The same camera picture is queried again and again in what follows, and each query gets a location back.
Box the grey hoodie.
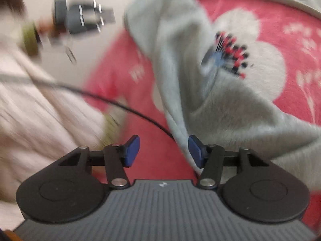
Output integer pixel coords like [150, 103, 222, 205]
[124, 0, 321, 191]

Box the person's fuzzy white robe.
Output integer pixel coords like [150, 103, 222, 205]
[0, 48, 126, 229]

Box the green sleeve cuff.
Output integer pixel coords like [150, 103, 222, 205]
[21, 22, 41, 57]

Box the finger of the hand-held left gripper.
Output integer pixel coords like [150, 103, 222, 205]
[97, 4, 116, 27]

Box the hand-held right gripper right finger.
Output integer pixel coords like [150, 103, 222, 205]
[188, 135, 270, 190]

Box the red floral blanket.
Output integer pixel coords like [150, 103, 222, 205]
[83, 0, 321, 231]

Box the black cable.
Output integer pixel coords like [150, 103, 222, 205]
[0, 74, 175, 140]

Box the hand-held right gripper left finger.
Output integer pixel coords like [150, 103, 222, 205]
[58, 135, 140, 190]

